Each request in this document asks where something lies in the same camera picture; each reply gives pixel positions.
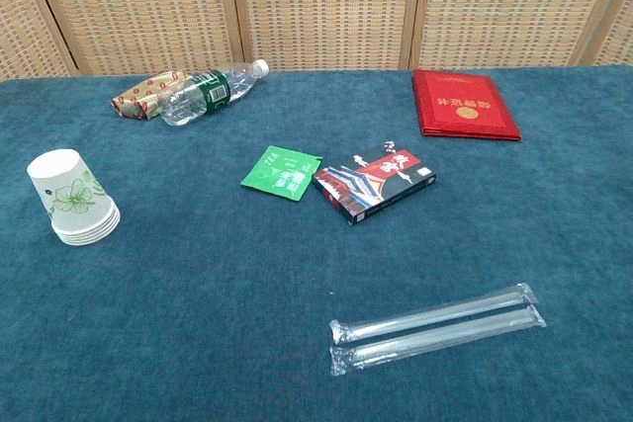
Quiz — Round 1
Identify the green tea sachet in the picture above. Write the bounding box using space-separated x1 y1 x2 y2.
240 144 324 204

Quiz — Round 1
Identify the red black printed card box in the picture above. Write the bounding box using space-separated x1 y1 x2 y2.
312 139 438 227

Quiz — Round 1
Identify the clear green-label plastic bottle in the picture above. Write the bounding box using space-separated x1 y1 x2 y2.
158 58 270 127

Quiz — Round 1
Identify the blue table cloth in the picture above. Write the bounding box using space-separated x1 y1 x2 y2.
0 63 633 422

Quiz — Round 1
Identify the red certificate folder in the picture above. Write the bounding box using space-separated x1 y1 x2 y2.
411 68 523 142

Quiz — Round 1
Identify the clear wrapped drinking straw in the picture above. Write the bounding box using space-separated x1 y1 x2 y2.
328 303 548 379
328 282 540 346

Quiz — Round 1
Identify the brown patterned wrapped package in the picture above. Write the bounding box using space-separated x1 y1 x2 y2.
110 71 192 121

